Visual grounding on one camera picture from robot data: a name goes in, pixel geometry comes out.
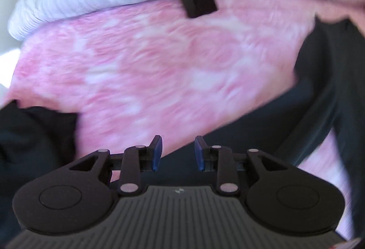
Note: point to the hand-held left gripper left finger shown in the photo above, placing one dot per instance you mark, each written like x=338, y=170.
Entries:
x=156, y=152

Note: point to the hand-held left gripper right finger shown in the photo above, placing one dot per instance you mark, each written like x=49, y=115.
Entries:
x=199, y=152

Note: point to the teal blue sweater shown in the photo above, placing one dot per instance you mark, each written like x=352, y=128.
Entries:
x=31, y=140

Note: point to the black garment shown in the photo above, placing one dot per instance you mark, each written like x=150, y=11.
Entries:
x=322, y=86

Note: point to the pink rose blanket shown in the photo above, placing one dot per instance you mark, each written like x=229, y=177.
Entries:
x=148, y=72

